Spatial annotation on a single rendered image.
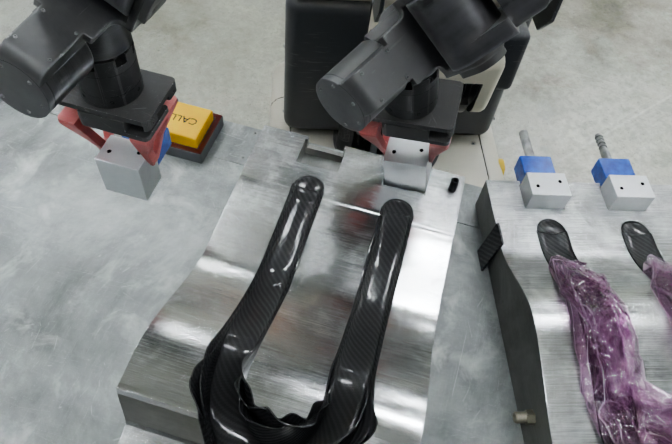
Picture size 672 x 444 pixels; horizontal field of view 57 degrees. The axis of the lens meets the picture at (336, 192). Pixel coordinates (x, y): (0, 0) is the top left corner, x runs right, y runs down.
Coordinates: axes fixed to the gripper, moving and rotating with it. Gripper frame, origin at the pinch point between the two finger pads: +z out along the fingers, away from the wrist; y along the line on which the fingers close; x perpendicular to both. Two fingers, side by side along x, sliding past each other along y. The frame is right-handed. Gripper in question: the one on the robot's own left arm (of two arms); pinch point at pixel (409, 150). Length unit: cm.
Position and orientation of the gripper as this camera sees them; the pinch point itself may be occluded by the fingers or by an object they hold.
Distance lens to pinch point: 72.0
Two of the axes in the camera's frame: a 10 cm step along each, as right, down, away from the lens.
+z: 0.9, 5.3, 8.4
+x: 2.7, -8.3, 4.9
